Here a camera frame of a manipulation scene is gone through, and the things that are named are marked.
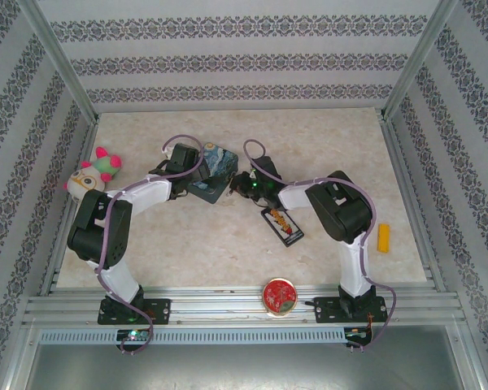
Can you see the Starry Night tin box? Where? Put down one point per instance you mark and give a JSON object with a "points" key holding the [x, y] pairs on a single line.
{"points": [[221, 160]]}

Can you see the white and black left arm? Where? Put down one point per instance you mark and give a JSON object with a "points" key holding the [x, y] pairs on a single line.
{"points": [[97, 227]]}

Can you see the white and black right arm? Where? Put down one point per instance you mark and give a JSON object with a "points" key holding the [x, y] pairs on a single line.
{"points": [[341, 211]]}

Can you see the black charging board yellow connectors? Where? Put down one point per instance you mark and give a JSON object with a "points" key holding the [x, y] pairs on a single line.
{"points": [[286, 229]]}

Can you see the white plush toy pink limbs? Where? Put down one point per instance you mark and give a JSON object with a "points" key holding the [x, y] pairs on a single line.
{"points": [[87, 178]]}

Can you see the round red tin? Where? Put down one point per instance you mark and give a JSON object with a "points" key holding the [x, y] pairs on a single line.
{"points": [[280, 296]]}

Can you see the yellow rectangular block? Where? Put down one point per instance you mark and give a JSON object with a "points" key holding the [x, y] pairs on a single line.
{"points": [[383, 237]]}

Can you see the grey metal panel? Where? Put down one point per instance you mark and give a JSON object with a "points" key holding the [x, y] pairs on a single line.
{"points": [[244, 367]]}

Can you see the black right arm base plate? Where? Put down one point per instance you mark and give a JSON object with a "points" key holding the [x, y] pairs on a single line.
{"points": [[327, 310]]}

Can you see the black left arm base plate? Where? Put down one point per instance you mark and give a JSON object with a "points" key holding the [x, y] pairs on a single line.
{"points": [[158, 310]]}

